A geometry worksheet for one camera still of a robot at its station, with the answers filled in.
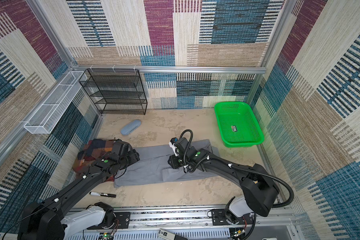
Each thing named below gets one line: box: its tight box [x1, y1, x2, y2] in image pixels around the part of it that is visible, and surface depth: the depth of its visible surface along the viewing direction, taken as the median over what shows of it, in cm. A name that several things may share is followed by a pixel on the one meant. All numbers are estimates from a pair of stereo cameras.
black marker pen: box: [89, 191, 117, 198], surface depth 82 cm
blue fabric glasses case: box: [120, 119, 142, 136], surface depth 110 cm
